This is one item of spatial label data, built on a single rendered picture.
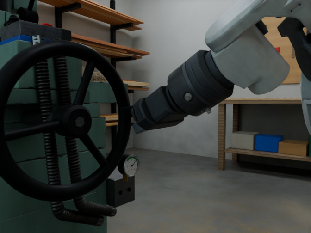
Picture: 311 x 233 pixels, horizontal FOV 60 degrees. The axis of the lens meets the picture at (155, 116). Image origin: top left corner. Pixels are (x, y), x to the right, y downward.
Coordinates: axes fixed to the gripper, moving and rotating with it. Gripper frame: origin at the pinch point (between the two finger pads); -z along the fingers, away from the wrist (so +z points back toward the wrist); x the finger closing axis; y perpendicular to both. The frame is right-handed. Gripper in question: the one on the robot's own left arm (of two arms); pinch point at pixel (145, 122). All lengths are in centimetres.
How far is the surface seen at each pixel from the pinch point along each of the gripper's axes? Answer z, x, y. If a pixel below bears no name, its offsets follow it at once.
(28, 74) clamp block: -8.8, -15.1, 16.5
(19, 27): -5.7, -15.7, 24.7
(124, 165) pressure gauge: -23.1, 11.5, -2.7
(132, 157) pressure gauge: -22.5, 14.8, -1.3
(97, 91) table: -18.4, 8.2, 18.3
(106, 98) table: -19.4, 11.2, 16.6
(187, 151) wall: -210, 309, 25
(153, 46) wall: -181, 308, 202
